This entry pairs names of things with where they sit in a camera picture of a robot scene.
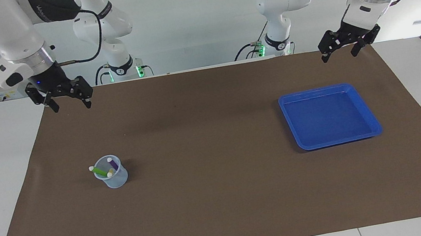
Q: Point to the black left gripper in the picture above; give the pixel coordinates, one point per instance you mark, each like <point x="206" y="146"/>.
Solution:
<point x="355" y="29"/>

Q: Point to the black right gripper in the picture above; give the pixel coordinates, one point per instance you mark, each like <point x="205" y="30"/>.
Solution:
<point x="50" y="78"/>

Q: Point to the green marker pen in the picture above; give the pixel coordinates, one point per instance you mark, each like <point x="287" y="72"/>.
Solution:
<point x="98" y="171"/>

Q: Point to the purple marker pen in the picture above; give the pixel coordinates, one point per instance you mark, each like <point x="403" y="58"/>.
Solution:
<point x="114" y="165"/>

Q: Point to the yellow marker pen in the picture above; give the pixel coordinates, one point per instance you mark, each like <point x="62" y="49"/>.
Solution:
<point x="110" y="173"/>

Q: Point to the clear plastic cup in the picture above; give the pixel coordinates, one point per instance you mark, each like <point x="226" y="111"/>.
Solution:
<point x="117" y="181"/>

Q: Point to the blue plastic tray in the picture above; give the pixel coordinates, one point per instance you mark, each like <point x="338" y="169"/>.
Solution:
<point x="329" y="120"/>

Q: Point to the brown table mat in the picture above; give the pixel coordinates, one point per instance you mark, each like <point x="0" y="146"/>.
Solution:
<point x="223" y="196"/>

